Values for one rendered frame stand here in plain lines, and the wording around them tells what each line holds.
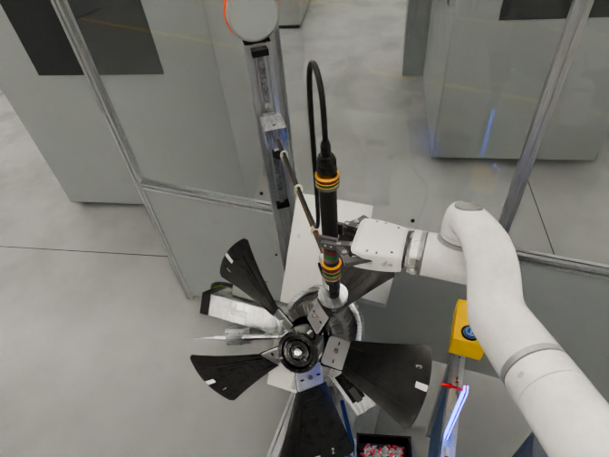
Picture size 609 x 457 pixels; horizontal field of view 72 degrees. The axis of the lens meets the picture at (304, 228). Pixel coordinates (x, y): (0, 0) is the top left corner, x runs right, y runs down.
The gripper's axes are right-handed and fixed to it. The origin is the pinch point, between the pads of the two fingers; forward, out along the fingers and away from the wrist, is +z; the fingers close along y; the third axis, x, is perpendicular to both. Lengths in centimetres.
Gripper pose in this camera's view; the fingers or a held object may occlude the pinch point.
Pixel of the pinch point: (331, 234)
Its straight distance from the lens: 86.2
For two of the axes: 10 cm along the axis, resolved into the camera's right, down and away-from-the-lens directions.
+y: 3.4, -6.8, 6.5
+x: -0.8, -7.1, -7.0
